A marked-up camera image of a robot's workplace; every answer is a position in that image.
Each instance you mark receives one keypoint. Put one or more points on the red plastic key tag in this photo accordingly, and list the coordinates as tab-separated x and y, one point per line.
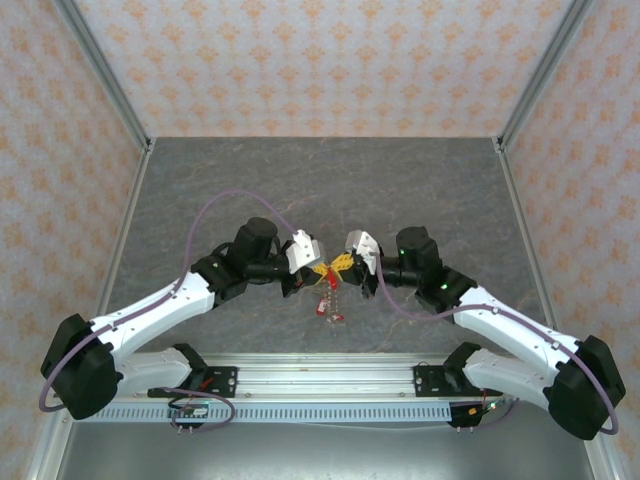
339	317
321	306

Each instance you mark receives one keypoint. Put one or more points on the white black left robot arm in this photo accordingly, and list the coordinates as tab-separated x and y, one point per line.
150	310

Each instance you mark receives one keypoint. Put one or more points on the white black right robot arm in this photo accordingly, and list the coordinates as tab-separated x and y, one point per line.
510	320

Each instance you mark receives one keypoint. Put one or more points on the small green controller board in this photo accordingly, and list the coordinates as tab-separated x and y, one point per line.
482	409
190	411

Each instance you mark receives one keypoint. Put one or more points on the grey metal front panel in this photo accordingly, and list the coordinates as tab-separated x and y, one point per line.
325	455

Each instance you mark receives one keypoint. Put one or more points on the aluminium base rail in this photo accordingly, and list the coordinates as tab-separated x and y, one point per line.
325	375

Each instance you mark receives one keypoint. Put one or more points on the aluminium table side rail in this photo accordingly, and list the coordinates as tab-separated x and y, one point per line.
125	215
525	235

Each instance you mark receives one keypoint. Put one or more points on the aluminium frame post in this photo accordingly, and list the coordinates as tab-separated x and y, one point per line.
100	65
545	65

